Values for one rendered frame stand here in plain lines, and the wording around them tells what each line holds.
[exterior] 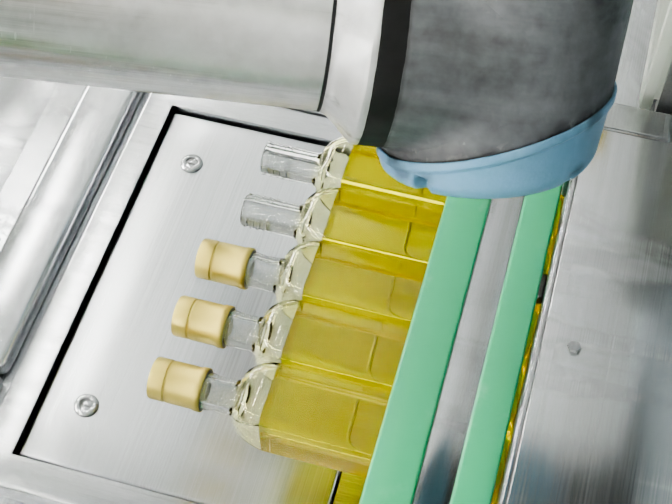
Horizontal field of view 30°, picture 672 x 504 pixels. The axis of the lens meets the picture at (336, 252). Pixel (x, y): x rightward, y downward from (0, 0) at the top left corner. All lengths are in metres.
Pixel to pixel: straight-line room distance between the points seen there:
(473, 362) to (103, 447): 0.40
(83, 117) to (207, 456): 0.41
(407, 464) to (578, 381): 0.12
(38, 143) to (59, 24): 0.74
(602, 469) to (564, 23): 0.31
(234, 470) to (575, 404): 0.38
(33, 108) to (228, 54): 0.81
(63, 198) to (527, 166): 0.72
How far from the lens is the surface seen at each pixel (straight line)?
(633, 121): 0.96
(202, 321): 1.01
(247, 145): 1.29
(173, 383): 0.99
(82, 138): 1.32
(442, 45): 0.61
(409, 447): 0.82
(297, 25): 0.61
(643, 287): 0.88
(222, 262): 1.03
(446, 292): 0.88
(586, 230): 0.90
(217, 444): 1.11
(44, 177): 1.30
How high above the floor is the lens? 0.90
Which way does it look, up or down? 9 degrees up
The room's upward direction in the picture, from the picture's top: 77 degrees counter-clockwise
